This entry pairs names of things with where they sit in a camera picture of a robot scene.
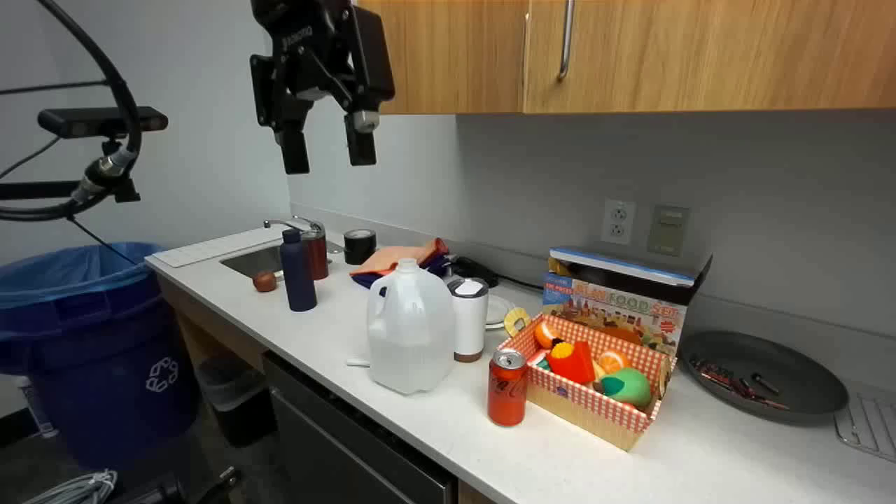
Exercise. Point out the beige wall switch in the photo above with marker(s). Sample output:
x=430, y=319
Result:
x=666, y=231

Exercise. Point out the white wall outlet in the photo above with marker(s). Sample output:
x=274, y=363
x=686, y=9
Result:
x=617, y=223

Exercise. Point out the blue recycling bin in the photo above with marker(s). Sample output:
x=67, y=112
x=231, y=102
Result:
x=94, y=373

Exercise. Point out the black bar camera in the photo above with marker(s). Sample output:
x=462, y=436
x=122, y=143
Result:
x=94, y=121

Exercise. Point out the dark blue bottle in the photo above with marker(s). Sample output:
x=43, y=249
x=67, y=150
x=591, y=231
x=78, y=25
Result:
x=298, y=275

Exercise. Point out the black camera stand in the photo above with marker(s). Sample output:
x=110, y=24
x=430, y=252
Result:
x=28, y=192

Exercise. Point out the small white marker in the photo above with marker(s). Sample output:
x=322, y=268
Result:
x=360, y=363

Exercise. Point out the blue bin liner bag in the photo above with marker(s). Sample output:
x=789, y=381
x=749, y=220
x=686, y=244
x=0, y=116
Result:
x=74, y=270

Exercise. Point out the green toy ball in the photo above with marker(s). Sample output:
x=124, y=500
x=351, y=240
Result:
x=628, y=387

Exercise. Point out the black stapler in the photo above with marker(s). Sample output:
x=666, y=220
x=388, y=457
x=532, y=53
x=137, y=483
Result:
x=470, y=270

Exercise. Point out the dark red tumbler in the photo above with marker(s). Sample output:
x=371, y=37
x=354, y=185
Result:
x=318, y=255

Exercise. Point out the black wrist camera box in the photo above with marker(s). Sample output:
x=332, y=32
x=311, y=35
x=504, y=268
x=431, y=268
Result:
x=374, y=58

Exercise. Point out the orange checkered cardboard tray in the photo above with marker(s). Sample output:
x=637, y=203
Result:
x=588, y=409

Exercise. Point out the grey round pan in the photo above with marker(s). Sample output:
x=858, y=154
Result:
x=792, y=381

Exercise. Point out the chrome faucet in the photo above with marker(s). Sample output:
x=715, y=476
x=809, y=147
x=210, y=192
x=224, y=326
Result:
x=284, y=226

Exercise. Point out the red toy block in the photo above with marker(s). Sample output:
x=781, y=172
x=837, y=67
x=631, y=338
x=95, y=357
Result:
x=572, y=366

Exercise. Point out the black dishwasher front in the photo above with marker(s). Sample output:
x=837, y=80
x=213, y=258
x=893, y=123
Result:
x=354, y=448

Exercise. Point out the yellow tape roll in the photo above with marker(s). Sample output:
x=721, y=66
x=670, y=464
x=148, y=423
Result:
x=515, y=324

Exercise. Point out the translucent plastic gallon jug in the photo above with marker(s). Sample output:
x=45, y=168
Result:
x=409, y=338

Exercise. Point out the small black waste bin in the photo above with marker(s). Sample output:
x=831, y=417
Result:
x=239, y=401

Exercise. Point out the white cylindrical tumbler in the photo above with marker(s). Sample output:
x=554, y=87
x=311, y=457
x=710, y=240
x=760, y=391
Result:
x=469, y=324

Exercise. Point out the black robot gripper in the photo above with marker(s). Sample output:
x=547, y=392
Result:
x=318, y=58

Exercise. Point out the red soda can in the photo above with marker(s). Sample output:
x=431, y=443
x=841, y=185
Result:
x=508, y=392

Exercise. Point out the small brown bowl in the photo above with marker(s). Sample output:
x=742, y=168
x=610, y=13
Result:
x=264, y=282

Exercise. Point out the blue play food box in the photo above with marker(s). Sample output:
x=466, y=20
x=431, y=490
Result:
x=617, y=298

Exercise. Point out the steel sink basin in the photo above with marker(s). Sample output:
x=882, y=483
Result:
x=252, y=262

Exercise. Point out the white plastic bag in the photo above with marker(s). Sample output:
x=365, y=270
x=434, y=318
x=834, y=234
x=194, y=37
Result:
x=78, y=489

